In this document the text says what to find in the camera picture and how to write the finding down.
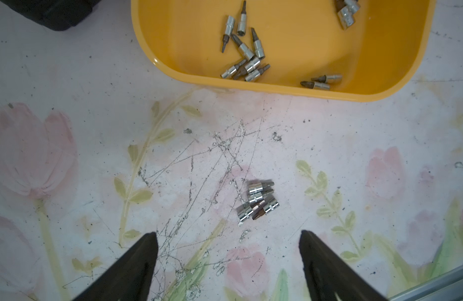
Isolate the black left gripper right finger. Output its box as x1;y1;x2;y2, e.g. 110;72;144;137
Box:
299;230;386;300

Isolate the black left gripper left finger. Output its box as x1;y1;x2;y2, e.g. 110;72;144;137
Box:
75;232;159;300

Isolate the single metal bit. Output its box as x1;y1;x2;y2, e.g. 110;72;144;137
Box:
300;81;331;90

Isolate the yellow plastic storage box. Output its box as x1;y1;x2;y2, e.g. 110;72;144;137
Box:
131;1;435;102

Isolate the pile of metal bits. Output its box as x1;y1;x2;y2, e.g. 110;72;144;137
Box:
237;180;280;223

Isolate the black plastic tool case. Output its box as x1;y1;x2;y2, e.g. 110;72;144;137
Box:
0;0;101;31

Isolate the aluminium mounting rail frame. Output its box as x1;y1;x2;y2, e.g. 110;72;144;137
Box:
390;265;463;301

